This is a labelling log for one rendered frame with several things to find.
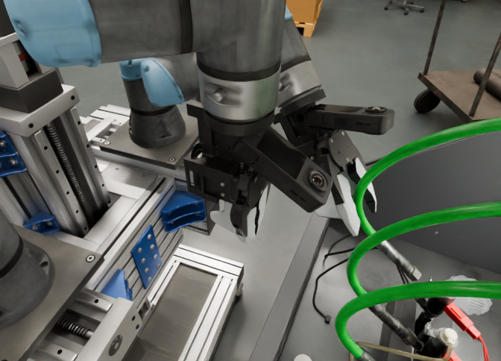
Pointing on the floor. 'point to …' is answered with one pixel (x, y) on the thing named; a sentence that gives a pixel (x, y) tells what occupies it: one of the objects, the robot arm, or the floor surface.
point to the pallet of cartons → (305, 5)
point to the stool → (404, 2)
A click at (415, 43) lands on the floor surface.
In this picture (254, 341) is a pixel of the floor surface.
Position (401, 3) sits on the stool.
